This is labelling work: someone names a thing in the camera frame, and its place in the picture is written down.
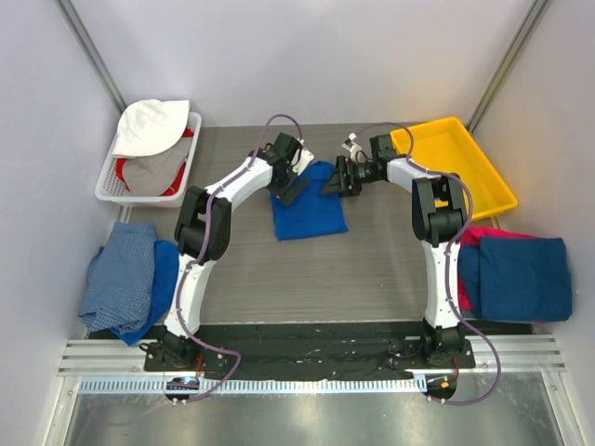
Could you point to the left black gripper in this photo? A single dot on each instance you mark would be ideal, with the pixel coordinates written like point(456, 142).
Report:
point(284, 184)

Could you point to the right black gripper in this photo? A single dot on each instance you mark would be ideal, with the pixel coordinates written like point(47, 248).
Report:
point(347, 176)

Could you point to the blue printed t shirt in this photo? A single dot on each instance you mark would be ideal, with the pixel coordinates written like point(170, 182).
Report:
point(311, 214)

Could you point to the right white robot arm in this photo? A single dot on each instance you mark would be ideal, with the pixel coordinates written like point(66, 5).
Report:
point(439, 213)

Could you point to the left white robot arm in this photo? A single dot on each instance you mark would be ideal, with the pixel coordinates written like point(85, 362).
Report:
point(203, 233)

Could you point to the yellow plastic tray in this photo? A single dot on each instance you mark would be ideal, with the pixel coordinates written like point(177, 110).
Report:
point(446, 145)

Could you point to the red cloth in basket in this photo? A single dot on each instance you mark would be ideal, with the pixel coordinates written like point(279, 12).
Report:
point(122, 172)

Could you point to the pink t shirt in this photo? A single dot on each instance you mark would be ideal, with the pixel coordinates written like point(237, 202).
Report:
point(465, 297)

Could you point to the grey cloth in basket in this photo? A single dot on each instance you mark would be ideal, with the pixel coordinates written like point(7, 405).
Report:
point(149, 172)

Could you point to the blue cloth under checkered shirt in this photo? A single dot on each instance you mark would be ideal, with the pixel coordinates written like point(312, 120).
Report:
point(166, 272)

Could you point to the white cloth in basket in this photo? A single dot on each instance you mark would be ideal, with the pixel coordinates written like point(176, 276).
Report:
point(149, 127)

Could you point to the white plastic basket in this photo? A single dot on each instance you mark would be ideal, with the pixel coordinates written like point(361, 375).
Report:
point(110, 188)

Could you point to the folded navy t shirt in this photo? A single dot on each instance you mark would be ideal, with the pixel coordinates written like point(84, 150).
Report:
point(517, 279)

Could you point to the blue checkered shirt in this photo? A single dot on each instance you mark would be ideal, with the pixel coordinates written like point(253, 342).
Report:
point(119, 280)

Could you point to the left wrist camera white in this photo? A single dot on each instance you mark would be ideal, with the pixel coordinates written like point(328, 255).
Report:
point(302, 160)

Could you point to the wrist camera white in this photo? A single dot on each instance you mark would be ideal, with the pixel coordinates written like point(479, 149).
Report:
point(356, 152)
point(302, 160)

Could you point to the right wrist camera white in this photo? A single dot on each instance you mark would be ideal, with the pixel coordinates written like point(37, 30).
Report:
point(356, 152)

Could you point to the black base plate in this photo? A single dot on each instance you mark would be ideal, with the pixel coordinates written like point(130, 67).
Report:
point(311, 358)

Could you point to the left corner metal post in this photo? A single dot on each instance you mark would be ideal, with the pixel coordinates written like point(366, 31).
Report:
point(84, 39)

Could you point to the corner metal post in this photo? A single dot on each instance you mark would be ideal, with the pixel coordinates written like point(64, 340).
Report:
point(84, 39)
point(530, 21)

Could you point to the right corner metal post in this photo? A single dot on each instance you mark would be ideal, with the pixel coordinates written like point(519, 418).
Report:
point(530, 21)

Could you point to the aluminium rail frame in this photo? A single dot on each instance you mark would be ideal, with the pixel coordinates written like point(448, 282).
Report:
point(524, 398)

